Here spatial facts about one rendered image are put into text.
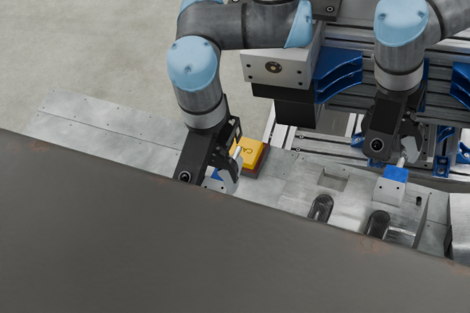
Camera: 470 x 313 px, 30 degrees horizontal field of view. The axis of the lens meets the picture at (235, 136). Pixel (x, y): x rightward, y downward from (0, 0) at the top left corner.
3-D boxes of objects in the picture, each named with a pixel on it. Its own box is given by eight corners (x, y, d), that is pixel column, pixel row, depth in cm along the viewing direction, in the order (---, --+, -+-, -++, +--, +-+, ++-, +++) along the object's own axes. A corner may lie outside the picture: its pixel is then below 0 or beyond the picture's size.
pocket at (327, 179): (324, 176, 170) (324, 165, 167) (351, 183, 169) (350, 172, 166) (317, 195, 168) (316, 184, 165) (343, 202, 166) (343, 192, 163)
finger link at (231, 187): (257, 173, 162) (240, 142, 155) (244, 200, 159) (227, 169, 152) (242, 171, 163) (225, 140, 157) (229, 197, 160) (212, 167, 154)
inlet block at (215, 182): (229, 152, 170) (225, 135, 166) (252, 158, 169) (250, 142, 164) (201, 207, 164) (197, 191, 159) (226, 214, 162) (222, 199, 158)
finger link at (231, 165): (245, 178, 155) (229, 147, 149) (243, 185, 155) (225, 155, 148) (223, 175, 158) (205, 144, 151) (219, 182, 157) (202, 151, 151)
